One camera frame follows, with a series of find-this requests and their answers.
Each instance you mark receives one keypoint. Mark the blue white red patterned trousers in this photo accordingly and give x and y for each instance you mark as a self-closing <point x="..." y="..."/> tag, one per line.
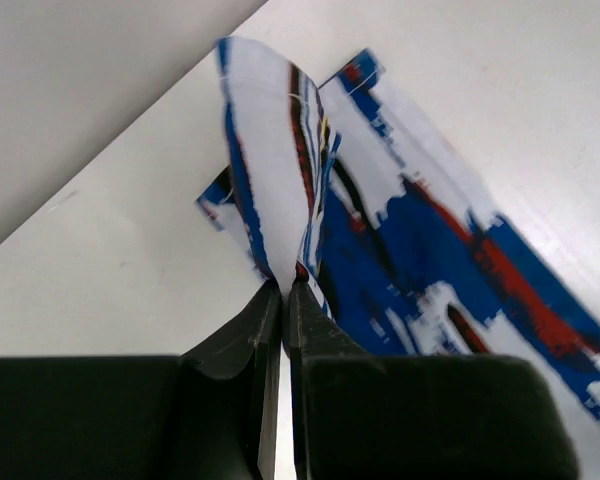
<point x="349" y="186"/>

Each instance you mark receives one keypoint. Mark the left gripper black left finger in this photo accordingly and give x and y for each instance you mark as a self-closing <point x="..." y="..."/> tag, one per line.
<point x="210" y="413"/>

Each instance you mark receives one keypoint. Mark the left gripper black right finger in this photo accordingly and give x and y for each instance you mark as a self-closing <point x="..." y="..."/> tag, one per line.
<point x="362" y="416"/>

